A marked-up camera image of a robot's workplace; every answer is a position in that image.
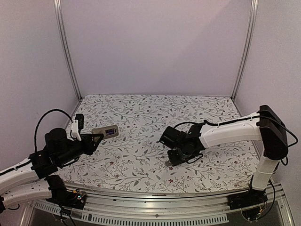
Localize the black battery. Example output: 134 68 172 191
105 129 115 136

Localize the front aluminium rail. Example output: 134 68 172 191
27 181 286 218

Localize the floral patterned table mat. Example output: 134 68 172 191
58 95 258 193

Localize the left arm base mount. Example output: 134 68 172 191
45 175 87 210

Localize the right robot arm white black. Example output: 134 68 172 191
159 105 289 205

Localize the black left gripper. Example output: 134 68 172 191
56 133 103 166

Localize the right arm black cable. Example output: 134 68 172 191
173 120 207 129

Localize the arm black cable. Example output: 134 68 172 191
173 120 207 129
34 108 73 151

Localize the left aluminium frame post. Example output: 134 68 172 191
53 0 82 101

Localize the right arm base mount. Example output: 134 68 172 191
227 186 268 210

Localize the white remote control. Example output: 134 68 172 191
92 125 119 138

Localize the right aluminium frame post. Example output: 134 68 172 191
231 0 259 102

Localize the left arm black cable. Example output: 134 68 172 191
34 108 73 151

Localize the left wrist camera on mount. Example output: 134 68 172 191
70 114 84 141

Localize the aluminium frame post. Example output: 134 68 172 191
231 0 259 102
53 0 82 101

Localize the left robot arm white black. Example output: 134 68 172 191
0 128 104 212

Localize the white slotted cable duct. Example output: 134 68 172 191
33 195 230 226

